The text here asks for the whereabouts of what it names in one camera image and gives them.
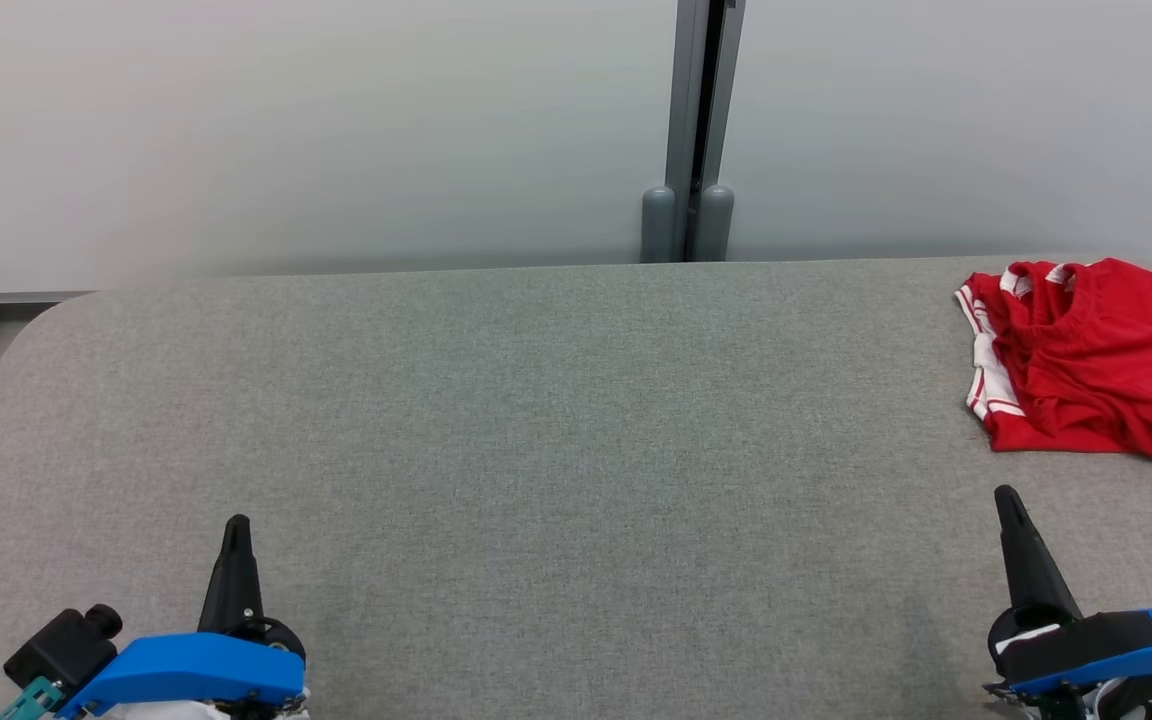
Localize red jersey number 23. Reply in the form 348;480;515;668
953;271;1034;454

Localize red shorts white trim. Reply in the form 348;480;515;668
996;257;1152;464

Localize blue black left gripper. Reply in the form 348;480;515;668
55;514;310;719

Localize teal left camera cable connector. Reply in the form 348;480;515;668
0;676;66;720

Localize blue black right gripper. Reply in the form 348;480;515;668
981;484;1152;700

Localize grey partition post two feet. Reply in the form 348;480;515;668
638;0;748;265

